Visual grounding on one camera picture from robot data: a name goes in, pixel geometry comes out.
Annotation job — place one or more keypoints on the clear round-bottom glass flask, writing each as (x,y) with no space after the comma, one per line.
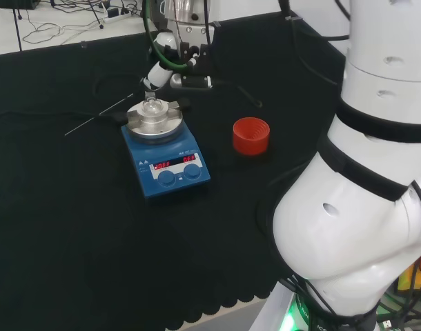
(152,105)

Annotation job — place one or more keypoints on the yellow stop button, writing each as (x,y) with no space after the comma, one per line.
(409,276)

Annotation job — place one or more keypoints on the black bench cloth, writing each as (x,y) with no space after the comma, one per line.
(93,224)

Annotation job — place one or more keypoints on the heater with blue base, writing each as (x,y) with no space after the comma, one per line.
(169,162)

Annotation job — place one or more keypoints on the grey tape piece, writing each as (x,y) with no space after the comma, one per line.
(83,44)

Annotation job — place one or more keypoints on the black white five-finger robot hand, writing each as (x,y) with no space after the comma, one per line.
(196,65)

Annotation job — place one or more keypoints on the thin metal temperature probe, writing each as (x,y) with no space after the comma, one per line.
(100,113)

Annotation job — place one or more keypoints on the black tripod pole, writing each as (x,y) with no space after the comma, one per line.
(18,27)

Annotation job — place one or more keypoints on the white power strip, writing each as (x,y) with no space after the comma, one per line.
(115,15)

